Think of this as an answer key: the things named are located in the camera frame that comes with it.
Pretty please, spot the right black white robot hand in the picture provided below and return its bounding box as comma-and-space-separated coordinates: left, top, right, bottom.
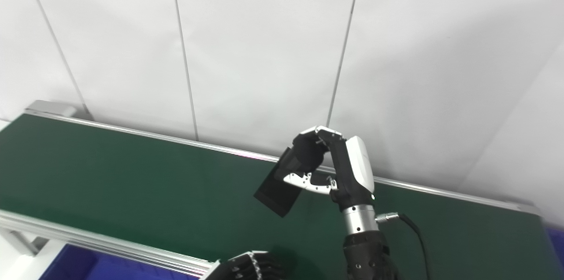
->
282, 125, 380, 236

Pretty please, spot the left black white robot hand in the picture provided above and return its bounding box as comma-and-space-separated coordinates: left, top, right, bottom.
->
198, 251, 287, 280

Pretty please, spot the blue plastic bin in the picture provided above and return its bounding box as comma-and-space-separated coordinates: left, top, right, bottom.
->
37, 244, 199, 280
544, 225, 564, 267

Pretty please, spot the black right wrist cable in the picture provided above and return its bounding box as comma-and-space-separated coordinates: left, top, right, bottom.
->
375, 212, 432, 280

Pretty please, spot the green conveyor belt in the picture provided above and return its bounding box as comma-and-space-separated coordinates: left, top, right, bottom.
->
0, 114, 564, 280
0, 99, 564, 280

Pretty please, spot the black cylinder-on-block part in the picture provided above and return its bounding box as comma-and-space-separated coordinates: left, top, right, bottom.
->
253, 147, 318, 218

